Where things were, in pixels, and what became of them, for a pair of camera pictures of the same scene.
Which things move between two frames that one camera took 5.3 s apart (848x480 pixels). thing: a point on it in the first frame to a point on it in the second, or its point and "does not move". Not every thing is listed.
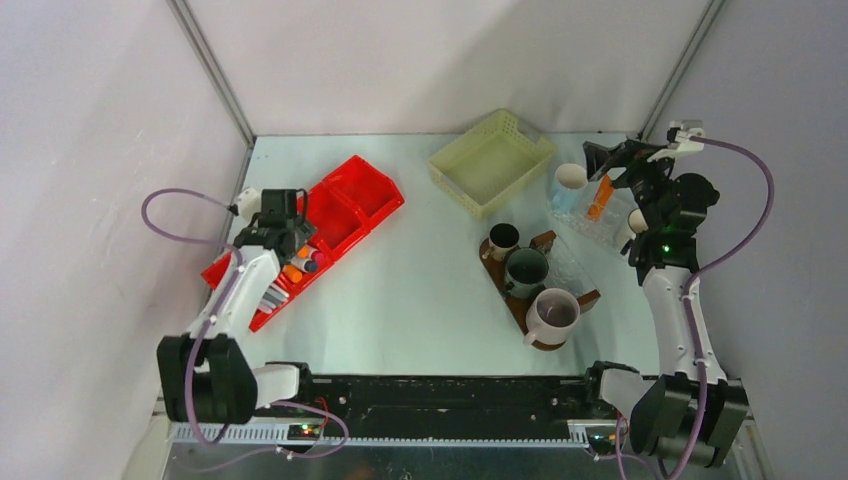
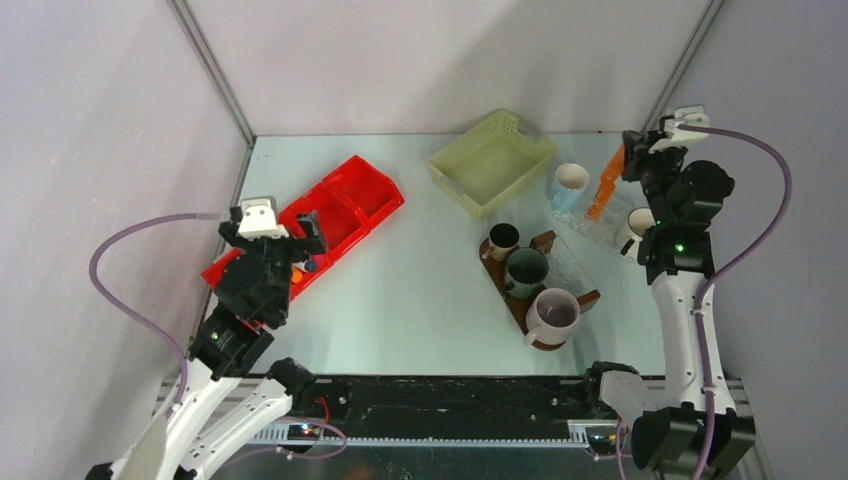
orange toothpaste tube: [603, 194] does not move
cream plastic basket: [490, 163] does not move
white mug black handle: [637, 223] does not move
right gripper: [631, 154] to [636, 155]
